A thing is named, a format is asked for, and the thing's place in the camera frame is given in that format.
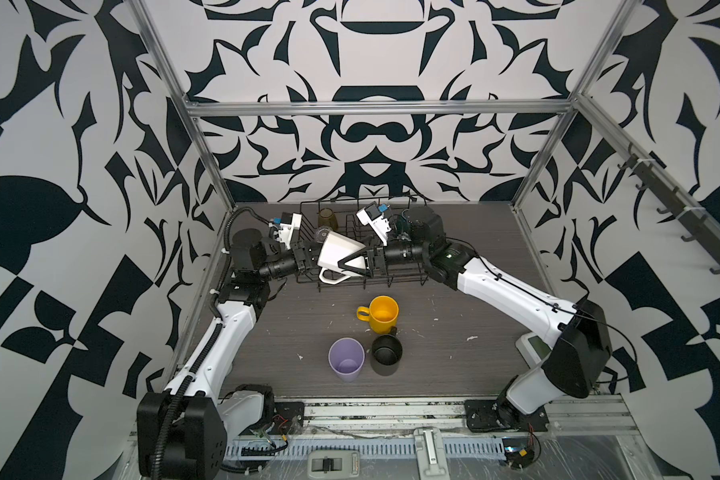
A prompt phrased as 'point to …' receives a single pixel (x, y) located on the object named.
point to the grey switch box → (333, 465)
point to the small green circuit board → (518, 451)
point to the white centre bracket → (430, 454)
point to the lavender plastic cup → (346, 357)
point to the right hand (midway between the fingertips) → (345, 259)
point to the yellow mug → (382, 314)
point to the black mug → (386, 353)
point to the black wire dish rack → (385, 274)
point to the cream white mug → (337, 247)
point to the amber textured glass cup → (327, 218)
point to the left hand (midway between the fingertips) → (336, 245)
